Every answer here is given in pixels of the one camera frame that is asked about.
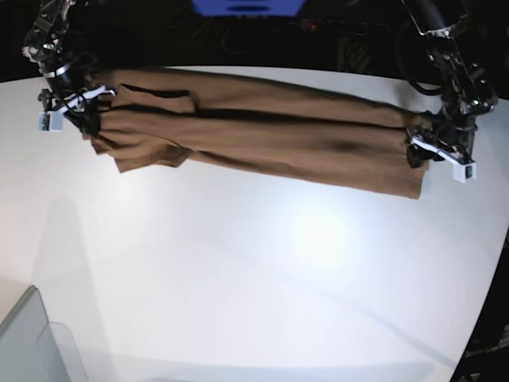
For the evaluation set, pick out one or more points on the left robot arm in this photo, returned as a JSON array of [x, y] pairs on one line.
[[465, 90]]

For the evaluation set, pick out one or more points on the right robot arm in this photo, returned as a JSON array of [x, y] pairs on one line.
[[48, 45]]

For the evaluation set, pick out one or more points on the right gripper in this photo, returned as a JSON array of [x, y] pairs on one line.
[[56, 102]]

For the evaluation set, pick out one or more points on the blue box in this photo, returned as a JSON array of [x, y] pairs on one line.
[[227, 8]]

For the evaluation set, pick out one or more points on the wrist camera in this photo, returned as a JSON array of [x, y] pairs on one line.
[[463, 172], [51, 121]]

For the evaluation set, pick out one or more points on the grey plastic bin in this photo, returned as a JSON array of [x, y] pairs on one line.
[[34, 349]]

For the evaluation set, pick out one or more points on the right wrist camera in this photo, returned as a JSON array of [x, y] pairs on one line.
[[51, 121]]

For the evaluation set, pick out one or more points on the black power strip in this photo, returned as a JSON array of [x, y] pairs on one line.
[[342, 27]]

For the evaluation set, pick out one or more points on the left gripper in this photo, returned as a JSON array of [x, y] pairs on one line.
[[439, 140]]

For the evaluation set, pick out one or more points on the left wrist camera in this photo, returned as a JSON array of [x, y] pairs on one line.
[[463, 172]]

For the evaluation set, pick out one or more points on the brown t-shirt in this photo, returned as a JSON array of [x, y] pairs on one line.
[[167, 117]]

